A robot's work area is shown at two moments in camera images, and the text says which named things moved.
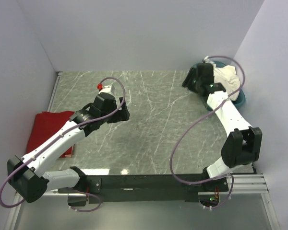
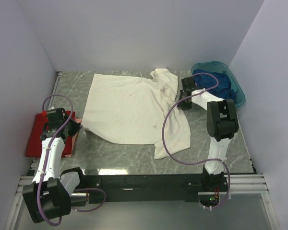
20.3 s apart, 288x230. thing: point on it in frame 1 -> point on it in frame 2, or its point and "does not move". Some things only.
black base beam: (148, 188) does not move
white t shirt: (227, 76) -> (127, 109)
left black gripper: (123, 115) -> (76, 127)
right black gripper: (187, 82) -> (181, 105)
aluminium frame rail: (239, 184) does not move
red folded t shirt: (45, 121) does not move
